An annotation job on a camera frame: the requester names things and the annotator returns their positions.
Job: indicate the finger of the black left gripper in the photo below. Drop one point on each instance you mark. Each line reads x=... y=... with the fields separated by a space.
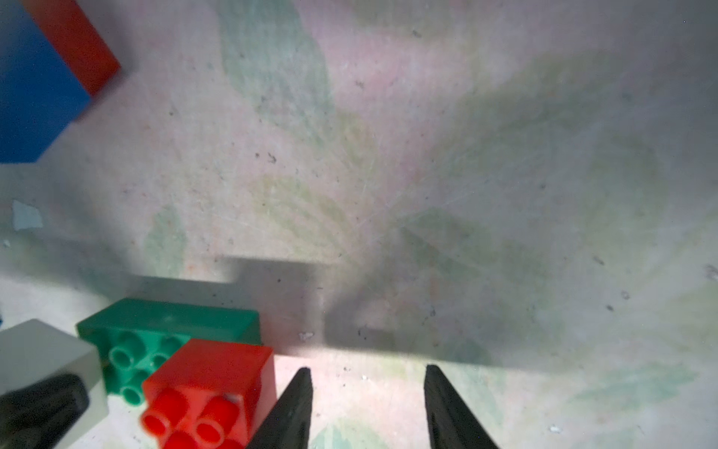
x=39 y=416

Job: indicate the white lego brick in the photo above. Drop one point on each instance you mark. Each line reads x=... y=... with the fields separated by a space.
x=34 y=351

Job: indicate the red small lego brick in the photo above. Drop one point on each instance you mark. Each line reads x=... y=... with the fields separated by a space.
x=76 y=40

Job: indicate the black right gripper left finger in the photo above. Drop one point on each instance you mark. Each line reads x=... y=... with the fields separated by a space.
x=288 y=424

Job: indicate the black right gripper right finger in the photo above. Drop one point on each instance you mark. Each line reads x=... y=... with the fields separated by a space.
x=451 y=424

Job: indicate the green long lego brick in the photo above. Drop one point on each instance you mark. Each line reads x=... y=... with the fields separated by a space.
x=135 y=337

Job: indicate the red square lego brick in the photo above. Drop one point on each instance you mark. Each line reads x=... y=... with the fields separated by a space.
x=210 y=395

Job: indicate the blue lego brick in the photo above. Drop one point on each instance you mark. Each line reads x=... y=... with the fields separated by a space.
x=40 y=96

